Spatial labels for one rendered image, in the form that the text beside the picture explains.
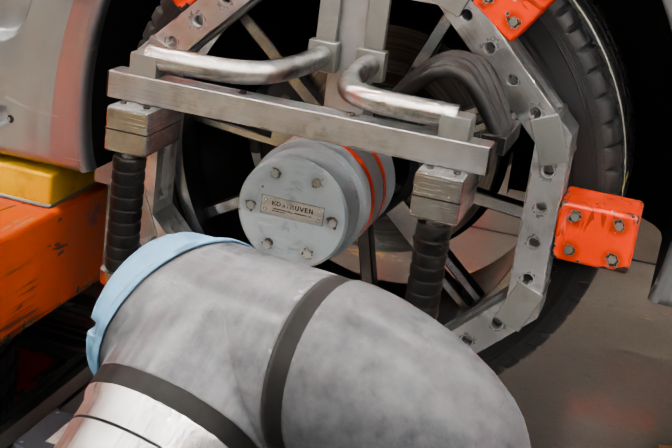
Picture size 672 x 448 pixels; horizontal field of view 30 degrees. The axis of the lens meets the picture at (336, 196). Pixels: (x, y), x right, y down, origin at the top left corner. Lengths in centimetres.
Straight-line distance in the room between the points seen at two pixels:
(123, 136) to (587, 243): 53
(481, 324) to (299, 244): 26
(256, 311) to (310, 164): 63
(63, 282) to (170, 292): 113
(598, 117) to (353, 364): 85
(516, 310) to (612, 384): 170
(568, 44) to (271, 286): 82
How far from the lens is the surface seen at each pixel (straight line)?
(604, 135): 151
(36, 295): 183
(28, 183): 184
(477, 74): 133
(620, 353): 337
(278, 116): 130
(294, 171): 136
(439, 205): 124
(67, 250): 188
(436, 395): 72
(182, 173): 168
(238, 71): 132
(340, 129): 128
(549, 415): 296
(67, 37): 175
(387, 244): 175
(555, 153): 143
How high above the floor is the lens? 130
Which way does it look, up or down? 18 degrees down
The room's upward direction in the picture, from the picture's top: 8 degrees clockwise
